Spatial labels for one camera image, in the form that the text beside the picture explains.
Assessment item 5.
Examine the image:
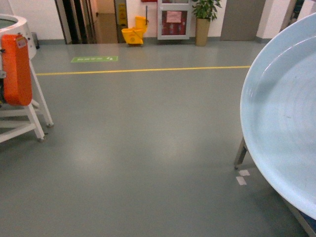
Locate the light blue round tray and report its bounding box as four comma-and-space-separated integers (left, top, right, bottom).
240, 14, 316, 218

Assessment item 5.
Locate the yellow mop bucket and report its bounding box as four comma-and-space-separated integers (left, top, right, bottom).
121, 16, 148, 45

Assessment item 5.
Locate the fire extinguisher cabinet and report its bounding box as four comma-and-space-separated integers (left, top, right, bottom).
157, 0, 192, 40

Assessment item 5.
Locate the potted green plant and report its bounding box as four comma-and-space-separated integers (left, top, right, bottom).
193, 0, 222, 46

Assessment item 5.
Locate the orange machine cover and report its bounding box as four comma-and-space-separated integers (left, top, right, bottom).
0, 34, 32, 106

